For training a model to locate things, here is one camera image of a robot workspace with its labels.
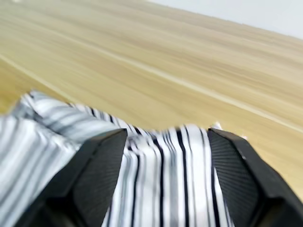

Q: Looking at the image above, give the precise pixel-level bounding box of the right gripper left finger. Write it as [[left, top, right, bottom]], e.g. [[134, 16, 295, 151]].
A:
[[13, 128, 128, 227]]

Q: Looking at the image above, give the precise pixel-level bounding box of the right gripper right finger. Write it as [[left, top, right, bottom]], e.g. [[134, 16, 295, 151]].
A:
[[207, 128, 303, 227]]

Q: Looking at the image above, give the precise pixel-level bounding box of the black and white striped T-shirt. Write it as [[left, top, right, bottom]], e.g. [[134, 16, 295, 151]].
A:
[[0, 89, 236, 227]]

